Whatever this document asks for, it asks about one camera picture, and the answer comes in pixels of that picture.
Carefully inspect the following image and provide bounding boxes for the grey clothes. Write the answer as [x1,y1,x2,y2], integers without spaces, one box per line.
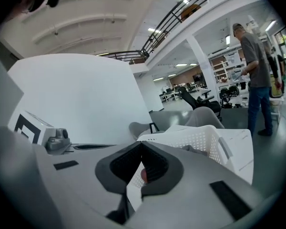
[181,145,208,156]

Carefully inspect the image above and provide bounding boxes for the white side table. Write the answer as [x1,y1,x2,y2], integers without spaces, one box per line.
[268,96,286,125]

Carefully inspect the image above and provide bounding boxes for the black mezzanine railing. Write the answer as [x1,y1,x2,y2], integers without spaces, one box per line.
[95,0,232,64]

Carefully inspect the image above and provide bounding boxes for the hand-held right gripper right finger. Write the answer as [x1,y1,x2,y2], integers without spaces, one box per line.
[126,141,265,229]

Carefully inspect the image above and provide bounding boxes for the white storage shelf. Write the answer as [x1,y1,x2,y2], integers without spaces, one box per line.
[212,53,248,87]

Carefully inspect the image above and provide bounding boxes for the yellow bag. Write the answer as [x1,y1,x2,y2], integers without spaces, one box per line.
[269,74,283,98]

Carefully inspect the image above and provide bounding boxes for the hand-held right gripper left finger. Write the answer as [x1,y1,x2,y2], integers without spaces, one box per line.
[50,141,143,225]

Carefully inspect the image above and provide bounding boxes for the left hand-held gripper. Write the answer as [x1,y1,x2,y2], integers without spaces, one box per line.
[13,110,72,155]

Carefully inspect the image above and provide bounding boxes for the white plastic basket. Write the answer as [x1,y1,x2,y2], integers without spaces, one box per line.
[127,125,255,195]

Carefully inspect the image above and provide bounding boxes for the black office chair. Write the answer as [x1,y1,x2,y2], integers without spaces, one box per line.
[177,86,223,122]

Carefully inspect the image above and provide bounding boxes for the grey shell chair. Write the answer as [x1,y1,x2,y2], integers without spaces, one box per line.
[128,122,165,140]
[184,106,226,130]

